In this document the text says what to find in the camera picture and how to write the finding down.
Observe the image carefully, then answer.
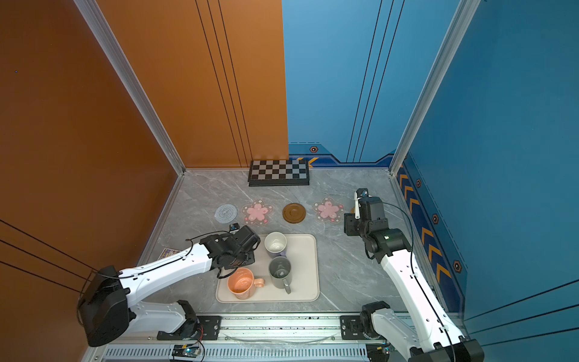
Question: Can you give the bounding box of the orange pink mug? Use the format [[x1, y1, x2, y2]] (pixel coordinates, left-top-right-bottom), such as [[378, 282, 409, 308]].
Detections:
[[227, 268, 265, 300]]

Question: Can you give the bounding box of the light blue woven coaster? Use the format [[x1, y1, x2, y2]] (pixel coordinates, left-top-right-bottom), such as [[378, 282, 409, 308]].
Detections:
[[214, 204, 238, 224]]

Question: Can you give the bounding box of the pink flower coaster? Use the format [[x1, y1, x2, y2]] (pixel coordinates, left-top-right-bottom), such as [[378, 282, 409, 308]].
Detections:
[[313, 197, 344, 223], [241, 200, 274, 226]]

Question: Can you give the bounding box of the grey mug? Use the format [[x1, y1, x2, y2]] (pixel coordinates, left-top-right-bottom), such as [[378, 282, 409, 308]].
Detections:
[[268, 256, 292, 294]]

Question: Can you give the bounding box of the brown wooden round coaster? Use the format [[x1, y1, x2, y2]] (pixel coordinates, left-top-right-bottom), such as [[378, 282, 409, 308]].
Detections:
[[283, 203, 307, 224]]

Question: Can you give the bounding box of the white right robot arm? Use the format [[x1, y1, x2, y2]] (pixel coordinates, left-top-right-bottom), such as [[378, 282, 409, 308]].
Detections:
[[344, 214, 485, 361]]

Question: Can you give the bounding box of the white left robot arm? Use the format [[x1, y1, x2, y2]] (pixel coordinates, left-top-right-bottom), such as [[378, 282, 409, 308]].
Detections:
[[77, 226, 261, 348]]

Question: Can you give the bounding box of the white lavender mug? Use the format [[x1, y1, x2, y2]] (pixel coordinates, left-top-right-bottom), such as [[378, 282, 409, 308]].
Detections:
[[263, 232, 287, 258]]

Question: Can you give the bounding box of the purple playing card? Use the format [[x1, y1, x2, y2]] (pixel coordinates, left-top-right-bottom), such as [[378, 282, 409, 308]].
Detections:
[[158, 247, 180, 259]]

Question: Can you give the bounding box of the beige serving tray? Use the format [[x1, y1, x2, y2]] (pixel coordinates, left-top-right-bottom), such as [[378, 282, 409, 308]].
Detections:
[[216, 234, 320, 304]]

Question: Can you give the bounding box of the black white chessboard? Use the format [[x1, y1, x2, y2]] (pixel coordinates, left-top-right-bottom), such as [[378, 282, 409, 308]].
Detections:
[[248, 158, 310, 187]]

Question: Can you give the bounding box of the green circuit board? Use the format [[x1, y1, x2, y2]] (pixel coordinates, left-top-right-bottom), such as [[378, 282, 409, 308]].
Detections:
[[171, 344, 202, 361]]

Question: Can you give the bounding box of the small right circuit board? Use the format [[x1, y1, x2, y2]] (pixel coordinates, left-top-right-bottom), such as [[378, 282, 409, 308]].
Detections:
[[365, 344, 396, 362]]

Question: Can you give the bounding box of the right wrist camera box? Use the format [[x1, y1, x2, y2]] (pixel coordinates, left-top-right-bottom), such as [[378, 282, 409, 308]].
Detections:
[[354, 188, 385, 222]]

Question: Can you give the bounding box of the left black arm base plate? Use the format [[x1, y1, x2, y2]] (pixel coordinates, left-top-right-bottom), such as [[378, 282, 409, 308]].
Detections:
[[156, 316, 222, 342]]

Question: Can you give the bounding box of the aluminium front rail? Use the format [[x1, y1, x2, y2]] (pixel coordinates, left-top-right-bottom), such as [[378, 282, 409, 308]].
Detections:
[[81, 311, 480, 362]]

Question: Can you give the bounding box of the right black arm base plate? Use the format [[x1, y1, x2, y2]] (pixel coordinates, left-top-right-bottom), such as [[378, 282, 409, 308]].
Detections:
[[339, 315, 372, 340]]

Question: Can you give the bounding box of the aluminium right corner post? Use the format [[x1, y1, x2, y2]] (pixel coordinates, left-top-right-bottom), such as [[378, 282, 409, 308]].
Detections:
[[389, 0, 481, 176]]

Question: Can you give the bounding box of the aluminium corner post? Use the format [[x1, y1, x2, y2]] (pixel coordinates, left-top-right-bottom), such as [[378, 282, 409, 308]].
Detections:
[[389, 0, 481, 176], [74, 0, 186, 177]]

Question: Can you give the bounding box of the aluminium left corner post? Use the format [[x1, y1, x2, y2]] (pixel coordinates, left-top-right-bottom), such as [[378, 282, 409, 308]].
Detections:
[[74, 0, 186, 177]]

